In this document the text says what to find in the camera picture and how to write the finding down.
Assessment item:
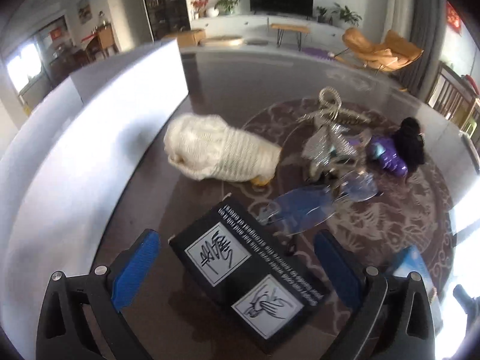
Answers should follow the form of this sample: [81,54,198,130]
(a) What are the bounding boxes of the blue white medicine box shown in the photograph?
[386,245,437,304]

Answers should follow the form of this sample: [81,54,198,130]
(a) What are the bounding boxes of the clear blue safety glasses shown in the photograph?
[257,171,382,236]

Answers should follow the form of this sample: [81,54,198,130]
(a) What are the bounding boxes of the black printed cardboard box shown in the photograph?
[168,197,330,353]

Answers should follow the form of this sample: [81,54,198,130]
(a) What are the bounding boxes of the purple teal toy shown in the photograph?
[365,136,408,178]

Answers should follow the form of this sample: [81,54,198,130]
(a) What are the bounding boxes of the black velvet scrunchie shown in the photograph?
[391,117,425,174]

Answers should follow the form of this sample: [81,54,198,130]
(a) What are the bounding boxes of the silver glitter bow hair clip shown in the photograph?
[301,124,373,182]

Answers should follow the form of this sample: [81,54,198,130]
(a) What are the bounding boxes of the cream knitted glove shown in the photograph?
[163,113,281,186]

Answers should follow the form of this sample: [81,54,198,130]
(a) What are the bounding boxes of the white partition board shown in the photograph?
[1,40,188,359]

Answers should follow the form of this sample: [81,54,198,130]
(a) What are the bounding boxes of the wooden dining chair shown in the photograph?
[425,62,479,131]

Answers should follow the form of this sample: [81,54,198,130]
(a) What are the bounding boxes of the gold pearl hair claw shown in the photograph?
[297,86,371,125]

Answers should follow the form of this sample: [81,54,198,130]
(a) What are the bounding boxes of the orange lounge chair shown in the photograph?
[329,27,424,72]

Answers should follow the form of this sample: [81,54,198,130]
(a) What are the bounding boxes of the grey curtain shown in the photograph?
[400,0,447,102]

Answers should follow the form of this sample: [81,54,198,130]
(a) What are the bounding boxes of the cardboard box on floor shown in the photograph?
[163,29,206,48]

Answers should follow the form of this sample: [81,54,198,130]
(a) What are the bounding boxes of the white standing air conditioner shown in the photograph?
[382,0,414,41]

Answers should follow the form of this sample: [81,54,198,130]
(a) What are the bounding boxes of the wooden bench with hairpin legs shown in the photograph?
[269,23,310,51]

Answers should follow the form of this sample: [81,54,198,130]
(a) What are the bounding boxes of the green potted plant right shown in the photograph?
[332,2,363,27]

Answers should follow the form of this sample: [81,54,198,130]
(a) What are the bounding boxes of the green potted plant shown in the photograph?
[332,2,363,27]
[214,0,241,15]

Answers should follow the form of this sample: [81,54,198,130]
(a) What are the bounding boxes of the white tv cabinet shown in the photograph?
[190,15,344,50]

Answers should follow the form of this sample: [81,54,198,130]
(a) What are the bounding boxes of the dark tall display cabinet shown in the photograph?
[144,0,191,41]

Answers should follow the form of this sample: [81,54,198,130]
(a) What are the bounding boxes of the red flowers in vase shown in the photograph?
[190,0,210,20]

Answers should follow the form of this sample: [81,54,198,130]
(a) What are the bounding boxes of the green potted plant left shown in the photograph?
[214,0,241,15]

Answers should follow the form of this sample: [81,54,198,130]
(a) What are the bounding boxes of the red wall hanging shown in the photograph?
[446,1,462,34]

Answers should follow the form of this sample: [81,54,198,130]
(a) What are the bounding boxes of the framed wall picture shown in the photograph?
[76,0,93,24]

